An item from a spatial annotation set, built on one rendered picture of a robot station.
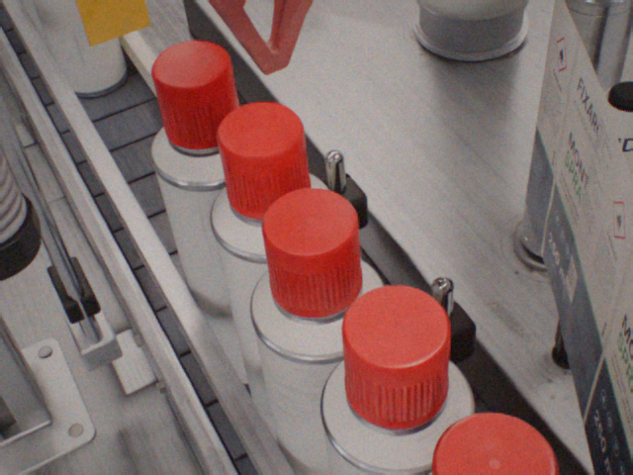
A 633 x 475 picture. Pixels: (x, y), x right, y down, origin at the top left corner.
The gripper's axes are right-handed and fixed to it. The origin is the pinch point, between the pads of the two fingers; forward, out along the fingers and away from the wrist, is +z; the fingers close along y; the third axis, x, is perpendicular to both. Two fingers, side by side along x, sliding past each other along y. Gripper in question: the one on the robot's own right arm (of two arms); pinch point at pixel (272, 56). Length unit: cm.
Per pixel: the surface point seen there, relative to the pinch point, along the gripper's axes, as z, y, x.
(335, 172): 7.6, -2.6, -1.7
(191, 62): -7.1, -7.4, 6.5
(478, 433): -7.0, -27.3, 6.7
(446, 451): -7.0, -27.3, 7.8
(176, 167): -3.1, -8.4, 8.6
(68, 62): 9.8, 20.9, 7.7
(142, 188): 13.2, 9.0, 7.5
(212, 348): 5.1, -11.8, 10.1
